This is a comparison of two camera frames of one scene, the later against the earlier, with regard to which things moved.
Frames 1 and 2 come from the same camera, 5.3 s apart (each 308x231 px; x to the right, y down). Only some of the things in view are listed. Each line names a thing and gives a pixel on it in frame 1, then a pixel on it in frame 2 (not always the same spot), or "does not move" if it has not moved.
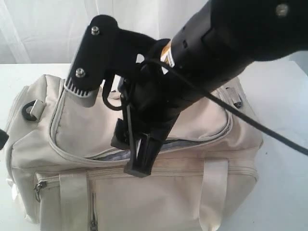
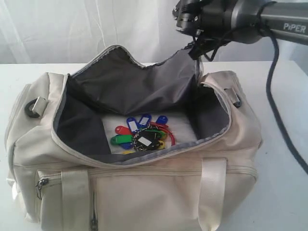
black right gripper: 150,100 → 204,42
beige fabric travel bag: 67,174 does not move
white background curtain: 48,32 does not move
